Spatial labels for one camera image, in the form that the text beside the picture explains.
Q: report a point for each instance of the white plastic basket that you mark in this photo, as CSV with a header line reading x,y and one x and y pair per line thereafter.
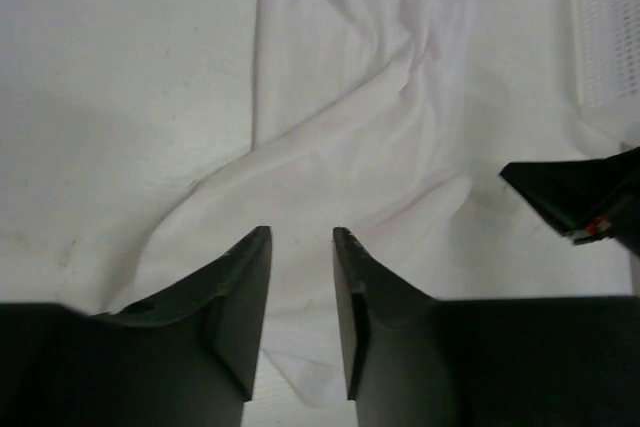
x,y
606,53

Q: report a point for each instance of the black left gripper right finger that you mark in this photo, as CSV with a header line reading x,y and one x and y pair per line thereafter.
x,y
414,360

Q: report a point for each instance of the white tank top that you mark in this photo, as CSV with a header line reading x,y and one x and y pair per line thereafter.
x,y
393,118

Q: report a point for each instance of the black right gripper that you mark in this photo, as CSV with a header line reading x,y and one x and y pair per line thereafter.
x,y
590,200

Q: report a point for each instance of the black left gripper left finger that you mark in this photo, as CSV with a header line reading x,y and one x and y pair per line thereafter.
x,y
184,356

